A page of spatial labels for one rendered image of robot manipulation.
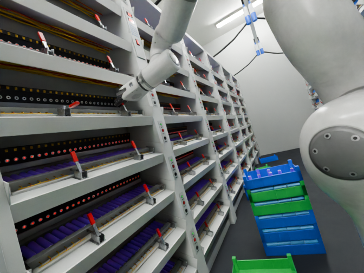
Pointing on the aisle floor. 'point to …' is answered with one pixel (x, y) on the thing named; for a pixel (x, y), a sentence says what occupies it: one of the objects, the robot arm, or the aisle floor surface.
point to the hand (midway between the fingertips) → (120, 101)
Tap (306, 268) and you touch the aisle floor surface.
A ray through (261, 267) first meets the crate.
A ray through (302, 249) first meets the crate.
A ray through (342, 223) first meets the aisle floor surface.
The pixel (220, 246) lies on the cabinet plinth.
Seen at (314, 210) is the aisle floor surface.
